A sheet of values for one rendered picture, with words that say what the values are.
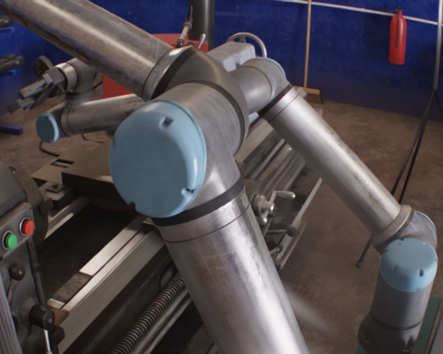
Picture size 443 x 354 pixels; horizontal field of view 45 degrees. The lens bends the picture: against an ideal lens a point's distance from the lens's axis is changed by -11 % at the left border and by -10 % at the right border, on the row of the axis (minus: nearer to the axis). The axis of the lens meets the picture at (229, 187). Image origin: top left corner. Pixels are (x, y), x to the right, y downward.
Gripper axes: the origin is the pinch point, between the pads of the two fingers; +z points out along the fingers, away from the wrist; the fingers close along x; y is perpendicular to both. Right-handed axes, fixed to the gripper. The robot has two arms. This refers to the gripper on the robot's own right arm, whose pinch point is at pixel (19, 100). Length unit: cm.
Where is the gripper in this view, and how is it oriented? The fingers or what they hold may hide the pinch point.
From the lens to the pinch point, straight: 154.5
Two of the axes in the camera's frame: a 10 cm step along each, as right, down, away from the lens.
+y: 5.9, 7.9, 1.2
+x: -7.1, 4.5, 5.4
